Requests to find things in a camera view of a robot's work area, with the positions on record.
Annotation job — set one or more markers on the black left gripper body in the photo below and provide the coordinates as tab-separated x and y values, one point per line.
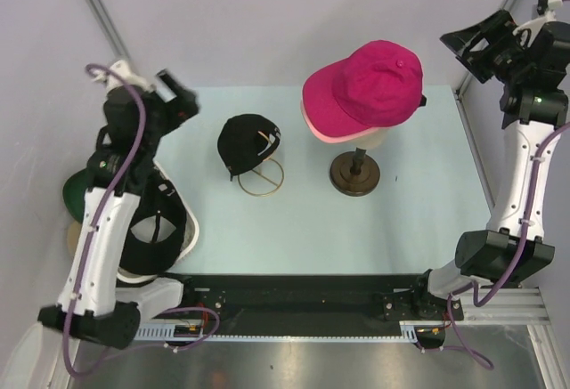
166	119

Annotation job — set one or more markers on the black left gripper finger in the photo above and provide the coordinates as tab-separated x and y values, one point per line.
168	83
187	103

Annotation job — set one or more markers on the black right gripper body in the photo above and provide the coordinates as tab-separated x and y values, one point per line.
503	57

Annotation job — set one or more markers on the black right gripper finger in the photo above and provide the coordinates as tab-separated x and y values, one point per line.
476	62
489	31

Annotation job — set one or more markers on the magenta mesh cap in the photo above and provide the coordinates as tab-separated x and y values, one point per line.
378	85

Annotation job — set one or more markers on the green brim black cap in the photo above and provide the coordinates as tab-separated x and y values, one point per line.
73	194

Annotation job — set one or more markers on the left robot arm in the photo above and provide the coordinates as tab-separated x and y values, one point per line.
94	305

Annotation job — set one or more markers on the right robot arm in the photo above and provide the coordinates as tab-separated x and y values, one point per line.
530	60

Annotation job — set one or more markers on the black cap with gold lettering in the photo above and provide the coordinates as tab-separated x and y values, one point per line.
246	141

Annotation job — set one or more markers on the white plastic basket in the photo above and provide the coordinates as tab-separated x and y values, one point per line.
191	235

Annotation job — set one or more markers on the wooden mannequin head stand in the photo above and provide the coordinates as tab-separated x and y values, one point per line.
355	173

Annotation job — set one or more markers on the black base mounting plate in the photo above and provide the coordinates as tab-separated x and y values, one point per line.
273	300

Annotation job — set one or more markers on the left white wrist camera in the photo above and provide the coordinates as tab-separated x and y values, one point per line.
123	69

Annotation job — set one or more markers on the gold wire hat stand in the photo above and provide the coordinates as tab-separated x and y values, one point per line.
267	178

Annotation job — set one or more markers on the left aluminium frame post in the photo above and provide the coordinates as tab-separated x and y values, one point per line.
108	28

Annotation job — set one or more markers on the white slotted cable duct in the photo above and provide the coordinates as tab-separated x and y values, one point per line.
186	331

